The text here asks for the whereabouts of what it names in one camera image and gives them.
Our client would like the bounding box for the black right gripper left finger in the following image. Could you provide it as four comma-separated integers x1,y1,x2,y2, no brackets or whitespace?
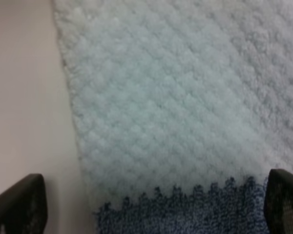
0,174,48,234

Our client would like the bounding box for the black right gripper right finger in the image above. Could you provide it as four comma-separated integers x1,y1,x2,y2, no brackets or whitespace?
264,169,293,234

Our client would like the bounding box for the blue white striped towel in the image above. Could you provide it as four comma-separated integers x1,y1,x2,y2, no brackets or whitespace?
54,0,293,234

